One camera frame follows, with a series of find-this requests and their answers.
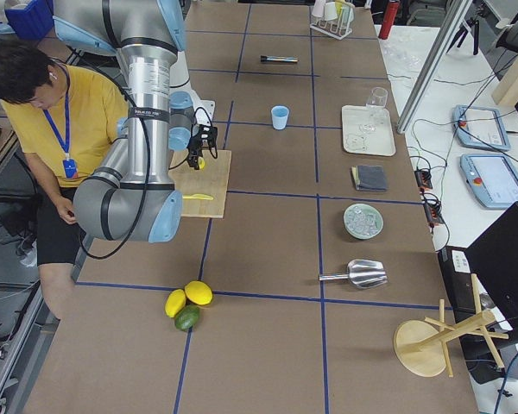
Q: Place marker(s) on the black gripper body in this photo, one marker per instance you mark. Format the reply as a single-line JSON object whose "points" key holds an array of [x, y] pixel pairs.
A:
{"points": [[194, 152]]}

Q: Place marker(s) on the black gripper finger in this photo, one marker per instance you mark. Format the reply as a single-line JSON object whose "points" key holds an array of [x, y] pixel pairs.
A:
{"points": [[193, 161]]}

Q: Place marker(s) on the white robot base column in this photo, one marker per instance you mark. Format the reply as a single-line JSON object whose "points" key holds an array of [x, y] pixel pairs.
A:
{"points": [[180, 81]]}

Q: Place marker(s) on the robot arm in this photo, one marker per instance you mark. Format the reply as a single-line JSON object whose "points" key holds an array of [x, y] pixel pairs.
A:
{"points": [[131, 195]]}

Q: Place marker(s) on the light blue cup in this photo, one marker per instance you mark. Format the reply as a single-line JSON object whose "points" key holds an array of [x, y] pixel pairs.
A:
{"points": [[279, 117]]}

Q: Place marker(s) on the yellow lemon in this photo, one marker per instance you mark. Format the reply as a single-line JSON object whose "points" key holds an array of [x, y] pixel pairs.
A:
{"points": [[175, 302], [198, 292]]}

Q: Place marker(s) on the white cup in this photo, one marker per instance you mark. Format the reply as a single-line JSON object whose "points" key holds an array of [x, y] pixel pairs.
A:
{"points": [[330, 11]]}

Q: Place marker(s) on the yellow cup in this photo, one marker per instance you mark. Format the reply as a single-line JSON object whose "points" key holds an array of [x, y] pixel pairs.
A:
{"points": [[340, 8]]}

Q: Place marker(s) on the green cup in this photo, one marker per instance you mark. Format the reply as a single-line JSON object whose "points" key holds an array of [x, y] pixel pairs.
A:
{"points": [[347, 14]]}

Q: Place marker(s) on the wooden cutting board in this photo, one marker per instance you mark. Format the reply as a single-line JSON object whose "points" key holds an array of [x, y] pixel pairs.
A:
{"points": [[212, 180]]}

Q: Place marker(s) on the yellow plastic knife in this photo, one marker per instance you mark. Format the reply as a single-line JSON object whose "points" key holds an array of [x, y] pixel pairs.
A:
{"points": [[198, 196]]}

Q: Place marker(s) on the steel muddler black tip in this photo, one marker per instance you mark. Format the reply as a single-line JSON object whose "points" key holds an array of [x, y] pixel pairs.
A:
{"points": [[279, 60]]}

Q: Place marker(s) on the person in yellow shirt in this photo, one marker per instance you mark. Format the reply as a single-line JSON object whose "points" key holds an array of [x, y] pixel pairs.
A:
{"points": [[65, 118]]}

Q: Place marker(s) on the green avocado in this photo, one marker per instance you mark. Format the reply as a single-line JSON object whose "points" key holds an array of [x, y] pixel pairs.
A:
{"points": [[187, 317]]}

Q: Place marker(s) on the cream bear tray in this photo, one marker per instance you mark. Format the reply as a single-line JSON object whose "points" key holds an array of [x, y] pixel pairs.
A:
{"points": [[355, 141]]}

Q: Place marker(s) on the grey folded cloth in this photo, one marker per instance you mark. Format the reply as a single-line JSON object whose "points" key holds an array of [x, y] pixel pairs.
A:
{"points": [[369, 178]]}

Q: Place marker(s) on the clear wine glass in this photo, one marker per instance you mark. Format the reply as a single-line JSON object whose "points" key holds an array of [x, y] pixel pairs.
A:
{"points": [[375, 103]]}

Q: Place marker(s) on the green bowl of ice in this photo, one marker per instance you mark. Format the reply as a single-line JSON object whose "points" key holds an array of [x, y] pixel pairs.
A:
{"points": [[362, 221]]}

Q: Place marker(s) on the metal ice scoop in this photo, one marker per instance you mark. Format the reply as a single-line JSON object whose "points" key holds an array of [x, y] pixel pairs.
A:
{"points": [[361, 273]]}

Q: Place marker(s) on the blue plastic bin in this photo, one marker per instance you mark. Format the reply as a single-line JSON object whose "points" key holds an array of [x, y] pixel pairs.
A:
{"points": [[31, 20]]}

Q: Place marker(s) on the red bottle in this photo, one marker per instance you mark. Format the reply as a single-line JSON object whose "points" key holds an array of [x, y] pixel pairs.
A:
{"points": [[389, 16]]}

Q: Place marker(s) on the upper teach pendant tablet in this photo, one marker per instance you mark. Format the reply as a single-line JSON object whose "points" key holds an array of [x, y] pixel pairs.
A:
{"points": [[480, 127]]}

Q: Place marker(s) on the teach pendant tablet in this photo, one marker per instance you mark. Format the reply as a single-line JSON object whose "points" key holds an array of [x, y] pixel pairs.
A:
{"points": [[480, 127], [492, 178]]}

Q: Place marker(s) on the lower teach pendant tablet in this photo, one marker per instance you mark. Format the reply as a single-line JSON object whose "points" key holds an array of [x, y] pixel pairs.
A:
{"points": [[492, 178]]}

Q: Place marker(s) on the wooden mug tree stand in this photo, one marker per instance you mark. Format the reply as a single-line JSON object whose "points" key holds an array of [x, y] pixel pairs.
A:
{"points": [[421, 346]]}

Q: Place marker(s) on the black laptop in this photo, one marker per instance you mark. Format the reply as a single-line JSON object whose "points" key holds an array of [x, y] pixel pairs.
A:
{"points": [[493, 257]]}

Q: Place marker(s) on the white wire cup rack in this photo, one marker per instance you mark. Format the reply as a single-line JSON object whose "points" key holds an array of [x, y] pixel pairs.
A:
{"points": [[331, 28]]}

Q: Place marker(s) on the aluminium frame post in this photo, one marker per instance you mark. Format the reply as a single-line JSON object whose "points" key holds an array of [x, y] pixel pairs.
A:
{"points": [[450, 25]]}

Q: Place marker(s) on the black camera tripod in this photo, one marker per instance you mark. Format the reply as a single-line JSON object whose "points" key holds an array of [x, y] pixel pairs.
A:
{"points": [[469, 26]]}

